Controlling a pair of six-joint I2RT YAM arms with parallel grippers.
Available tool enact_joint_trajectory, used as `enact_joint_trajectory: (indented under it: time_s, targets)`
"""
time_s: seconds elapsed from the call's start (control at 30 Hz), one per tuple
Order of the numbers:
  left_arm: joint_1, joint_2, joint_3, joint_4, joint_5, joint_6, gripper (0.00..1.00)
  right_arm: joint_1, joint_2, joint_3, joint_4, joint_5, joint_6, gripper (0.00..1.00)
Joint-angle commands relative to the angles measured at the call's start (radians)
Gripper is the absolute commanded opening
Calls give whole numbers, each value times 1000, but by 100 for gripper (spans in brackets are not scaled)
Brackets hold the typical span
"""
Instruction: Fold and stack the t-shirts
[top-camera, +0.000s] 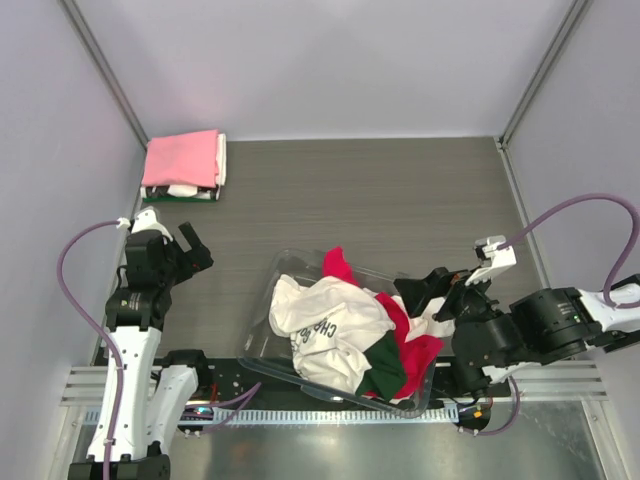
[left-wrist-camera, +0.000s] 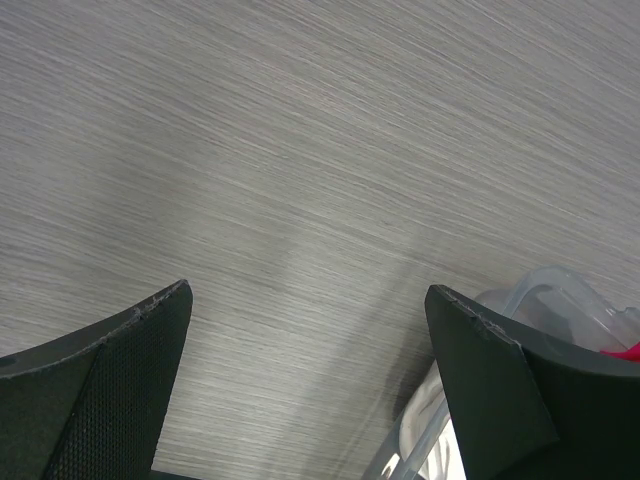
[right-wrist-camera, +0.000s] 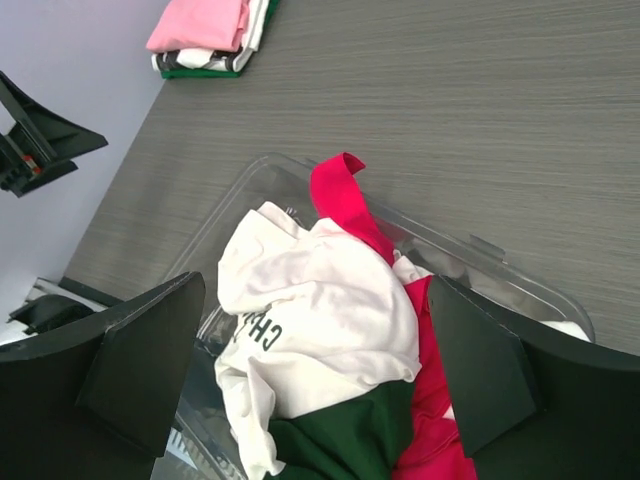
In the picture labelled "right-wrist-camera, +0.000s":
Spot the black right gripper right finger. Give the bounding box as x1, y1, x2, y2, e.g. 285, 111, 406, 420
428, 277, 639, 479

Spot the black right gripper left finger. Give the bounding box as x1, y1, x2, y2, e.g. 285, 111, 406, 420
1, 272, 206, 479

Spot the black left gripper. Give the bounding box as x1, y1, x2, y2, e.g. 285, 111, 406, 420
1, 74, 108, 198

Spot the white and green raglan shirt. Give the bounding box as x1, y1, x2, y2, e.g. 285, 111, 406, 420
215, 202, 420, 479

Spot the red t shirt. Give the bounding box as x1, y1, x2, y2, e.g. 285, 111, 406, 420
310, 153, 477, 479

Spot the clear plastic bin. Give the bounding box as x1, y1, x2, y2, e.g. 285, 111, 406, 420
152, 153, 596, 479

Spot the white t shirt in bin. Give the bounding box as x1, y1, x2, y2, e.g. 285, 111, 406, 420
392, 249, 591, 343

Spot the folded pink t shirt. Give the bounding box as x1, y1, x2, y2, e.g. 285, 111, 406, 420
146, 0, 249, 53

